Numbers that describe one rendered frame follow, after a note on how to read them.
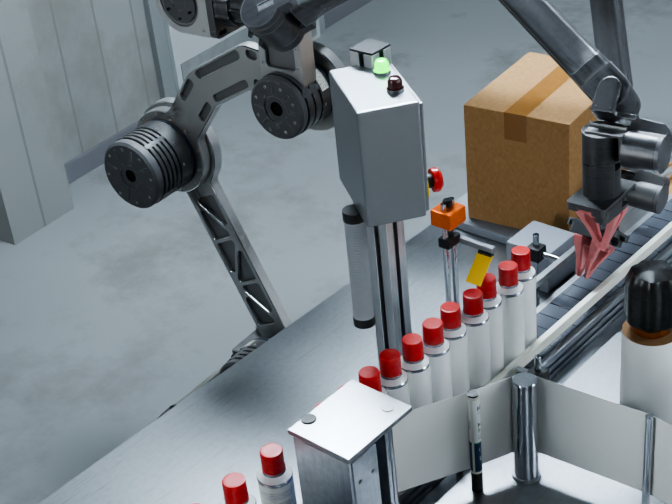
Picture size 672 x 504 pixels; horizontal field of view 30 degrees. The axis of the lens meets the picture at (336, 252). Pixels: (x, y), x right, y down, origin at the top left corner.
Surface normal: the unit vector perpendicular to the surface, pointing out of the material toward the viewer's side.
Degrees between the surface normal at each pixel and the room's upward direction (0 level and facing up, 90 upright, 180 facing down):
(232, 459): 0
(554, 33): 46
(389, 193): 90
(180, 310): 0
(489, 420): 90
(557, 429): 90
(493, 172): 90
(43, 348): 0
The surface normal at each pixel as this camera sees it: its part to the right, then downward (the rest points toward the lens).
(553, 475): -0.09, -0.85
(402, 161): 0.25, 0.48
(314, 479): -0.65, 0.44
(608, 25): -0.50, -0.01
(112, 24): 0.81, 0.23
